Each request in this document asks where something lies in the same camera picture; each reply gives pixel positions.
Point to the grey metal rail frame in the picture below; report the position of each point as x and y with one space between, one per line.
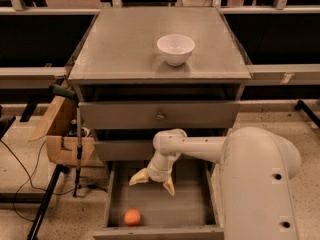
223 61

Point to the grey middle drawer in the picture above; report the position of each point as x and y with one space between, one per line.
123 150

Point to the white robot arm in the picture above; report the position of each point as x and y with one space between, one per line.
255 168

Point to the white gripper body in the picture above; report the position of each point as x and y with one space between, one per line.
156 173

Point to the black tripod leg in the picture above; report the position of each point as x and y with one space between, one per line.
45 203

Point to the green handled grabber stick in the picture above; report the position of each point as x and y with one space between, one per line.
77 134

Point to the orange fruit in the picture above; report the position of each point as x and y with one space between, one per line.
132 217

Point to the grey wooden drawer cabinet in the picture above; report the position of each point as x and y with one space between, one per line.
146 35

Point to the white ceramic bowl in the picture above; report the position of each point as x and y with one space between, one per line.
175 49

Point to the grey top drawer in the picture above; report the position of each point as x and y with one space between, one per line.
159 114

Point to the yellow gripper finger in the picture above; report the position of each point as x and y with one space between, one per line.
140 177
169 186

